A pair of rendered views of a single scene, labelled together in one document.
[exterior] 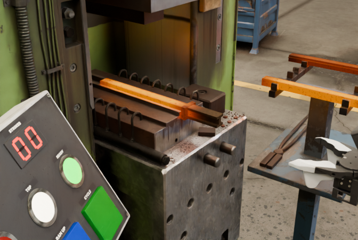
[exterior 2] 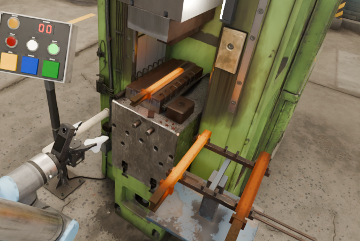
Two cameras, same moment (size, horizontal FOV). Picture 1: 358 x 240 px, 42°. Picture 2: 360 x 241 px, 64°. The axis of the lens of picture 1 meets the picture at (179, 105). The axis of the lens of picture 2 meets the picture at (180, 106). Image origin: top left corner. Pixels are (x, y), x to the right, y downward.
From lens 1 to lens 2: 1.53 m
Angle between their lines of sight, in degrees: 67
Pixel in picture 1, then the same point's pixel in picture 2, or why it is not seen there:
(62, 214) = (37, 53)
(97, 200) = (51, 63)
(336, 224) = not seen: outside the picture
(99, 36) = not seen: hidden behind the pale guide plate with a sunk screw
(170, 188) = (114, 111)
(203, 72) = (212, 106)
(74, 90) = (127, 47)
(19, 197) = (28, 36)
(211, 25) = (228, 82)
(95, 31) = not seen: hidden behind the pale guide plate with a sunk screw
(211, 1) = (223, 63)
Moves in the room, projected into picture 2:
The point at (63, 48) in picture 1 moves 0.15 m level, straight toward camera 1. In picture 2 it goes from (125, 27) to (92, 27)
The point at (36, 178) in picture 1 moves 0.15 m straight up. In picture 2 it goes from (38, 38) to (33, 5)
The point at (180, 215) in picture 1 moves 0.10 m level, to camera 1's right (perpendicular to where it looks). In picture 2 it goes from (120, 130) to (119, 144)
